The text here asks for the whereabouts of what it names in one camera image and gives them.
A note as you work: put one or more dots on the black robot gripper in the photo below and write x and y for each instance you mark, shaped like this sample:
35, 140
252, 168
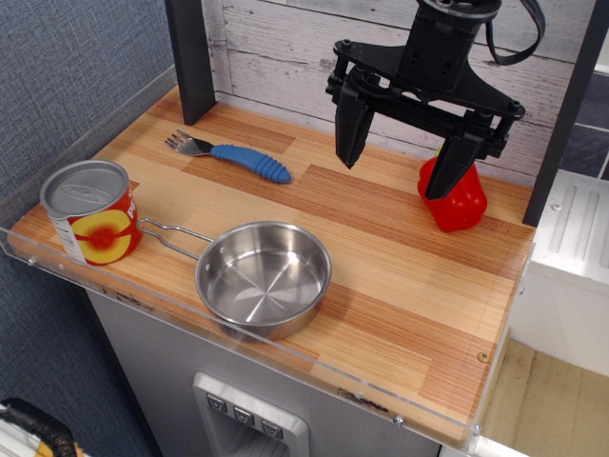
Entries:
427, 83

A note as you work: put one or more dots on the stainless steel saucepan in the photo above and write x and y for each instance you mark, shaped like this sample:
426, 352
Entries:
267, 278

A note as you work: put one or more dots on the red bell pepper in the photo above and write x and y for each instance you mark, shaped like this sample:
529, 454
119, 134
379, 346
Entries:
464, 205

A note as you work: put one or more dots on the white toy sink counter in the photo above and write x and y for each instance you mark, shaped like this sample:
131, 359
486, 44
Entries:
561, 308

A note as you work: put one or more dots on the orange food can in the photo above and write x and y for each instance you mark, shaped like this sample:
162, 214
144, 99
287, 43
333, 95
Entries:
91, 206

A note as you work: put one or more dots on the grey toy fridge cabinet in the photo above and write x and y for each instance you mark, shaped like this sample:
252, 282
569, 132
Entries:
161, 361

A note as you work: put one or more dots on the clear acrylic table guard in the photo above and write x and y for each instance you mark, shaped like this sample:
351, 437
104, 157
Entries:
412, 316

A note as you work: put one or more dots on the black and yellow object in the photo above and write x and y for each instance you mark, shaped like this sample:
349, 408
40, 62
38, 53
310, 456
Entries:
55, 438

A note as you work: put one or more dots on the dark grey right post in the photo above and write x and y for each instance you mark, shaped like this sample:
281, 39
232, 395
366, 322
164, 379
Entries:
587, 59

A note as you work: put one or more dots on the dark grey post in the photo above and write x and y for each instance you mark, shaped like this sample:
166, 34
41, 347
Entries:
587, 59
187, 31

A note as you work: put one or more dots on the blue handled fork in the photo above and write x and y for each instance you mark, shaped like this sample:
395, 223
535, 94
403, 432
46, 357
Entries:
259, 163

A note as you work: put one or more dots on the dark grey left post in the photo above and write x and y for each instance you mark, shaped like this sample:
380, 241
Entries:
187, 31

